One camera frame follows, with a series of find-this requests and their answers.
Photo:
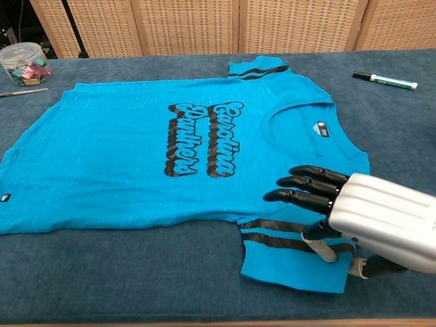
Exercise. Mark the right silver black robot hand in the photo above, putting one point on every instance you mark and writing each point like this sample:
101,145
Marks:
381,211

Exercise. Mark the blue Carolina Panthers T-shirt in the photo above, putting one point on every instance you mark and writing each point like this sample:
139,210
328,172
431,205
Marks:
119,143

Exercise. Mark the white marker with black cap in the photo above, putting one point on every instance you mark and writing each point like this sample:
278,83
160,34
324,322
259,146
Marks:
388,81

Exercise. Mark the blue carpet table cover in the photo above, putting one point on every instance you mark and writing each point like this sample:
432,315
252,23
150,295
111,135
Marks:
136,272

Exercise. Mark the wicker folding screen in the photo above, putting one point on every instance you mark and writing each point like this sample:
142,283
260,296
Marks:
187,24

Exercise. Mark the black tripod stand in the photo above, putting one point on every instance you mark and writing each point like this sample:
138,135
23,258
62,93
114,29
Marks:
72,24

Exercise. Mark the clear jar of binder clips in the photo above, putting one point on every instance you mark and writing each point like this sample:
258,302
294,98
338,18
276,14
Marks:
24,64

